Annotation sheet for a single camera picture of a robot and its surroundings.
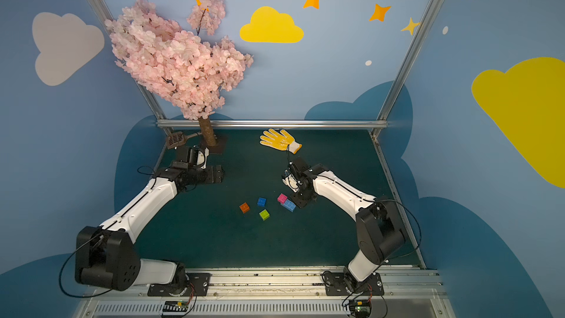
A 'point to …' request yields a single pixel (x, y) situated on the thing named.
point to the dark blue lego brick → (261, 202)
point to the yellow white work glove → (282, 140)
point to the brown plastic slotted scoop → (178, 138)
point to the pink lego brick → (282, 198)
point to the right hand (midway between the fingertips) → (303, 196)
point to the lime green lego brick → (264, 214)
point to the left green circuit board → (172, 308)
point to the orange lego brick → (244, 207)
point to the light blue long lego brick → (288, 205)
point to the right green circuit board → (361, 308)
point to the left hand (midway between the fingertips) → (214, 170)
